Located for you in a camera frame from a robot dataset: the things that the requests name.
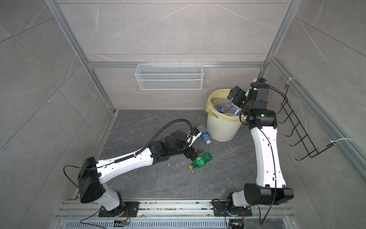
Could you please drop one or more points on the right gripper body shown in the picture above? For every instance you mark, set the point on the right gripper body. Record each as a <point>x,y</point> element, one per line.
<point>241,99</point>

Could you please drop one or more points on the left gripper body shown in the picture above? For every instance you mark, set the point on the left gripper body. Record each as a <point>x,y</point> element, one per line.
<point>185,148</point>

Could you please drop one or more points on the clear bottle blue label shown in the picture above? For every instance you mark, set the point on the clear bottle blue label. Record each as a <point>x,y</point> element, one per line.
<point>205,136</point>

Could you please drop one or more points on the green sprite bottle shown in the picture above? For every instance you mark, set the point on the green sprite bottle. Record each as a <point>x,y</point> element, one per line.
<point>201,161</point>

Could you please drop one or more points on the pocari sweat bottle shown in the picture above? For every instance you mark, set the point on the pocari sweat bottle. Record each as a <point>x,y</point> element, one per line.
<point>220,109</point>

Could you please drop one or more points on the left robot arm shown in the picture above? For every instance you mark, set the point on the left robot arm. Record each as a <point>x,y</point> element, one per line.
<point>94,175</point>

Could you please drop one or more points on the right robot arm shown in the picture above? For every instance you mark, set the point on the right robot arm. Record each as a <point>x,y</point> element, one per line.
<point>270,187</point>

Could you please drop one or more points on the white bin with yellow bag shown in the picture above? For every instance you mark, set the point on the white bin with yellow bag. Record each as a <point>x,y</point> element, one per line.
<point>221,126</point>

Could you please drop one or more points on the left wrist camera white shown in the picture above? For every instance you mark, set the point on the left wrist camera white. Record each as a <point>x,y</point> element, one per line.
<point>193,136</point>

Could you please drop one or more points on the black wire hook rack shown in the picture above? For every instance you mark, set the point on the black wire hook rack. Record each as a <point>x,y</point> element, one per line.
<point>298,129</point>

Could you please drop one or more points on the white wire mesh basket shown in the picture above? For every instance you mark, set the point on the white wire mesh basket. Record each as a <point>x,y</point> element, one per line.
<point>170,76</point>

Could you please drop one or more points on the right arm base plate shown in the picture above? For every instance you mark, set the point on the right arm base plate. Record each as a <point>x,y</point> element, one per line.
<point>223,208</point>

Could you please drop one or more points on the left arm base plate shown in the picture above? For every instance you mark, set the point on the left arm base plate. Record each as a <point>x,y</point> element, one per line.
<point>127,208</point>

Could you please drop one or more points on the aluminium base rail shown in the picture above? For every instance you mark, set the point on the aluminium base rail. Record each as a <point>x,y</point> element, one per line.
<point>172,214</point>

